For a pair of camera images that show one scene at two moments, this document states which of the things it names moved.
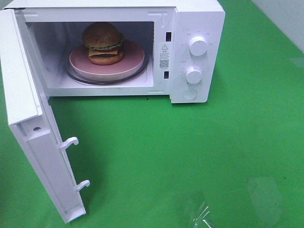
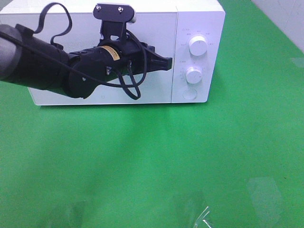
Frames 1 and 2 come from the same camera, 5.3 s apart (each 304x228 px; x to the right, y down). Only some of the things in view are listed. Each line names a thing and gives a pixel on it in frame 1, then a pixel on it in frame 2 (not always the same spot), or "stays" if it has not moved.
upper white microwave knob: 198,45 stays
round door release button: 189,93 stays
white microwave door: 30,119 -> 160,29
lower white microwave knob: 194,75 stays
